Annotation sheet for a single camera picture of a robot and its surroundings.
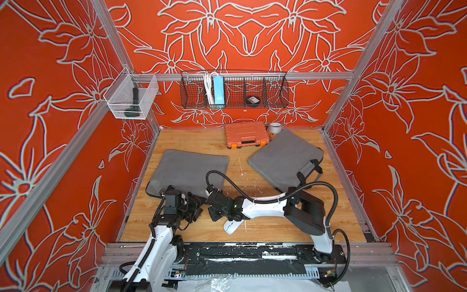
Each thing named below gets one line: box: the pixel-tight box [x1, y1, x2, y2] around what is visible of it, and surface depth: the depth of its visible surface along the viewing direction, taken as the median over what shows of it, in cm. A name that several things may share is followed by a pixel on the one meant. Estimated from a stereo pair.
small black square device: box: [246, 95, 261, 105], surface depth 97 cm
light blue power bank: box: [213, 75, 225, 108], surface depth 92 cm
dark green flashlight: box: [124, 86, 141, 118], surface depth 82 cm
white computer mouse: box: [223, 219, 245, 235], surface depth 81 cm
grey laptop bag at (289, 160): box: [248, 128, 324, 193], surface depth 101 cm
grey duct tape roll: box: [268, 122, 283, 134], surface depth 119 cm
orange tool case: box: [224, 121, 270, 150], surface depth 112 cm
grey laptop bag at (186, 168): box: [145, 149, 230, 199], surface depth 102 cm
